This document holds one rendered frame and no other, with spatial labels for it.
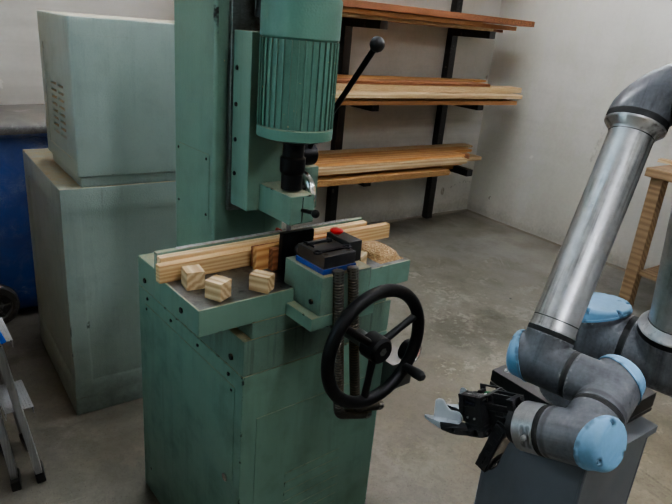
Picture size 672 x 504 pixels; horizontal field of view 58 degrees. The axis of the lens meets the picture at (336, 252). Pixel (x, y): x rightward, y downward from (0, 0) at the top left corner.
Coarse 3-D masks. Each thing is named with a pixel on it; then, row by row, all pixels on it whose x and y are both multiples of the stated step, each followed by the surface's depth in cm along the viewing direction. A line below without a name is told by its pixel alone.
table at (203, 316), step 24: (384, 264) 150; (408, 264) 155; (168, 288) 128; (240, 288) 130; (288, 288) 132; (192, 312) 121; (216, 312) 121; (240, 312) 125; (264, 312) 129; (288, 312) 132; (312, 312) 129
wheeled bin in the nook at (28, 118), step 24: (0, 120) 255; (24, 120) 260; (0, 144) 256; (24, 144) 262; (0, 168) 260; (0, 192) 264; (24, 192) 270; (0, 216) 268; (24, 216) 274; (0, 240) 272; (24, 240) 278; (0, 264) 276; (24, 264) 283; (0, 288) 277; (24, 288) 287; (0, 312) 280
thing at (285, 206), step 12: (264, 192) 147; (276, 192) 143; (288, 192) 142; (300, 192) 143; (264, 204) 148; (276, 204) 144; (288, 204) 140; (300, 204) 141; (312, 204) 143; (276, 216) 145; (288, 216) 141; (300, 216) 142
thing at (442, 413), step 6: (438, 402) 120; (444, 402) 119; (438, 408) 120; (444, 408) 119; (426, 414) 124; (438, 414) 120; (444, 414) 119; (450, 414) 118; (456, 414) 117; (432, 420) 121; (438, 420) 120; (444, 420) 119; (450, 420) 119; (456, 420) 118; (438, 426) 120
